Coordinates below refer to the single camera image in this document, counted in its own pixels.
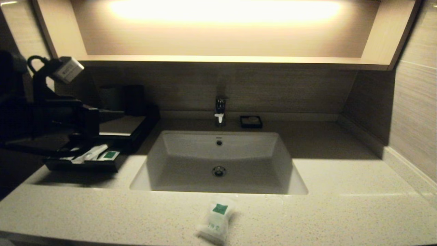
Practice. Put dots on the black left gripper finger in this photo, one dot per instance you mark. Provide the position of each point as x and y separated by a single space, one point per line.
111 111
92 142

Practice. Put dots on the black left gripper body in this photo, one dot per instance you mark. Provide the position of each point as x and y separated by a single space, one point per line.
61 119

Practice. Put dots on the dental kit packet green label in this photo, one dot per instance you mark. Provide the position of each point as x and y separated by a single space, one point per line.
96 151

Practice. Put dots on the black pull-out drawer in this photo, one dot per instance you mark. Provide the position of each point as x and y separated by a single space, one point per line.
82 166

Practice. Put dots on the black plastic cup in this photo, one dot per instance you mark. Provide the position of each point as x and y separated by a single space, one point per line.
135 99

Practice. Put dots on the small sachet green label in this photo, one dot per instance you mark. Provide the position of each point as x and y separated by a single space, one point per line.
214 223

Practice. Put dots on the grey cup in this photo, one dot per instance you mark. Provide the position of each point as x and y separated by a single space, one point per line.
112 97

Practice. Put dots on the flat packet green label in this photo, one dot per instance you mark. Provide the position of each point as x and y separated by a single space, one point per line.
111 155

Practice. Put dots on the black amenity tray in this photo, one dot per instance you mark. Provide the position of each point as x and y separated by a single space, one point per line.
152 119

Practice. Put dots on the chrome faucet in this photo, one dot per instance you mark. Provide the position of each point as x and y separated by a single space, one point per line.
220 108

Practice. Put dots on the chrome sink drain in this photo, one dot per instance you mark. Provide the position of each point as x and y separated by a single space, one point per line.
219 171

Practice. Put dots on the black soap dish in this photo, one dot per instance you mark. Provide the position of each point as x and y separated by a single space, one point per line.
242 125

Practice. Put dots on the white ceramic sink basin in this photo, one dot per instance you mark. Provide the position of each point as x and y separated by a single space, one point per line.
245 160

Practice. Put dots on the warm niche light strip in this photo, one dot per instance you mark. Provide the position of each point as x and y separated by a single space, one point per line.
225 12

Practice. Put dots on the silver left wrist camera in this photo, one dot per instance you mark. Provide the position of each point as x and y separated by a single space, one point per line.
69 69

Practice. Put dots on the wooden wall niche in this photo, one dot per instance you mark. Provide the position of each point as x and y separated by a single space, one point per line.
222 60

